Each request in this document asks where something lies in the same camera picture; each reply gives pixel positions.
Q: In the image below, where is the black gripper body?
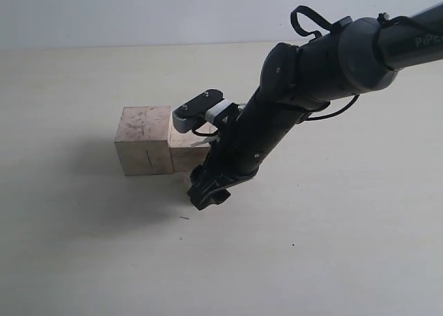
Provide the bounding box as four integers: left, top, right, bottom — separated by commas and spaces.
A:
204, 89, 329, 176

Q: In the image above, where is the second largest wooden cube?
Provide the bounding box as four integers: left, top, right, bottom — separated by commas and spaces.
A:
169, 126, 210, 172

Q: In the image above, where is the smallest wooden cube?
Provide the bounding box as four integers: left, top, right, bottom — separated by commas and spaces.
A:
183, 172, 192, 191

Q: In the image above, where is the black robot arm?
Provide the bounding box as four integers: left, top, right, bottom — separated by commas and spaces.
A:
172, 4, 442, 210

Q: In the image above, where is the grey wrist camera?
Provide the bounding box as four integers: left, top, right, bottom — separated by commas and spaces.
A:
172, 89, 242, 133

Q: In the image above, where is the black cable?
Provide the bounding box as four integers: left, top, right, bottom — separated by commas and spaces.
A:
289, 5, 443, 122

